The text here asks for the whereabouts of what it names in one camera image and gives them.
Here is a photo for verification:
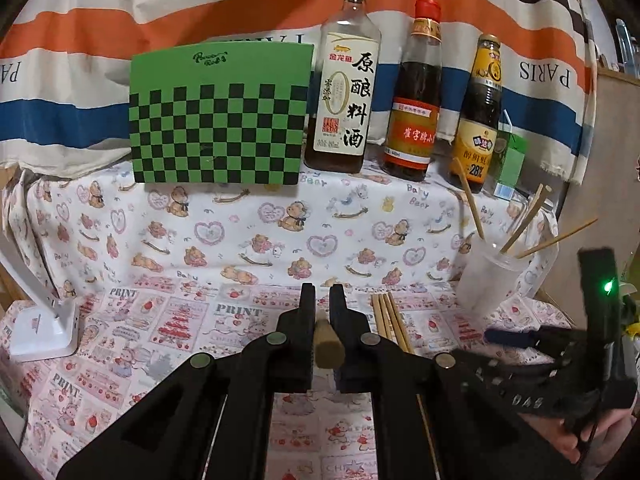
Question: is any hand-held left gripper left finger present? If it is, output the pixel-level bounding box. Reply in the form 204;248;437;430
57;282;317;480

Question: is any green checkered box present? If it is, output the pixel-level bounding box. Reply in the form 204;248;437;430
129;42;316;187

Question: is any wooden cabinet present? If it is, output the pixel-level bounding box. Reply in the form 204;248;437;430
555;67;640;311

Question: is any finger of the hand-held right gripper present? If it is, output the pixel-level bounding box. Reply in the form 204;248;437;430
484;326;586;356

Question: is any white desk lamp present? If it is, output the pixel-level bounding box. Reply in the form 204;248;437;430
0;247;80;363

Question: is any red cap sauce bottle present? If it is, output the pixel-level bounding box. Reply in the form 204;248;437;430
378;0;446;183

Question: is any striped cloth backdrop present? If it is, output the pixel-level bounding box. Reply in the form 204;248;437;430
0;0;601;186

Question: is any pink printed tablecloth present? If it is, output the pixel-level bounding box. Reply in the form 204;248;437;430
0;280;576;480

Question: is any clear cooking wine bottle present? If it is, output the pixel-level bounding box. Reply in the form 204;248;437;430
304;0;383;173

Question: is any yellow label dark sauce bottle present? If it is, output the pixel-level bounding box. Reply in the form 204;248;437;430
446;34;502;195

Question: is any translucent plastic cup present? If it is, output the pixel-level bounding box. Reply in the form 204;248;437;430
456;234;533;317

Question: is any single wooden chopstick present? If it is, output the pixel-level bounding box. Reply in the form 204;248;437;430
314;310;346;370

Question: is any green drink carton with straw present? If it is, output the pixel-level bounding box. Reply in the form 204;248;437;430
487;109;528;201

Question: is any bear print white cloth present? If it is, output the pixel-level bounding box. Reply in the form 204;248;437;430
10;157;566;311

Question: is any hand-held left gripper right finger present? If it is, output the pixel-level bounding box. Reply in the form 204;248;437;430
330;283;583;480

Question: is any person's right hand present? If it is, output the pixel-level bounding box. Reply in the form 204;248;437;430
547;404;640;463

